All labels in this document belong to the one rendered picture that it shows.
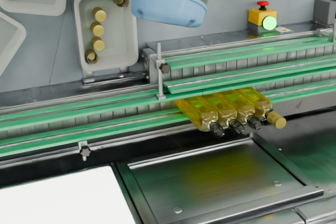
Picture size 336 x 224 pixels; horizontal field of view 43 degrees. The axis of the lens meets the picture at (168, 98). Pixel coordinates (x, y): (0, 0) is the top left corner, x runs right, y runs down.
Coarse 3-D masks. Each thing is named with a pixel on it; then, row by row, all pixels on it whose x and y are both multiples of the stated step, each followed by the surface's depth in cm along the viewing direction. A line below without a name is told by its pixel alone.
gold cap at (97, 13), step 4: (96, 8) 124; (100, 8) 124; (92, 12) 125; (96, 12) 122; (100, 12) 122; (104, 12) 122; (96, 16) 122; (100, 16) 122; (104, 16) 123; (100, 20) 123
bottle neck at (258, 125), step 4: (248, 116) 118; (252, 116) 117; (248, 120) 117; (252, 120) 116; (256, 120) 115; (260, 120) 115; (252, 124) 116; (256, 124) 117; (260, 124) 116; (256, 128) 116
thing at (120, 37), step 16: (80, 0) 116; (96, 0) 125; (112, 0) 126; (128, 0) 123; (80, 16) 125; (112, 16) 128; (128, 16) 126; (80, 32) 119; (112, 32) 130; (128, 32) 129; (80, 48) 121; (112, 48) 132; (128, 48) 132; (96, 64) 126; (112, 64) 127; (128, 64) 128
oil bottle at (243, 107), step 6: (228, 90) 131; (222, 96) 128; (228, 96) 127; (234, 96) 126; (240, 96) 126; (228, 102) 124; (234, 102) 122; (240, 102) 122; (246, 102) 122; (240, 108) 119; (246, 108) 119; (252, 108) 120; (240, 114) 119; (246, 114) 119; (240, 120) 120
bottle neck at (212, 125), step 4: (212, 120) 115; (208, 124) 115; (212, 124) 114; (216, 124) 113; (212, 128) 113; (216, 128) 112; (220, 128) 111; (216, 132) 111; (220, 132) 113; (224, 132) 112; (220, 136) 112
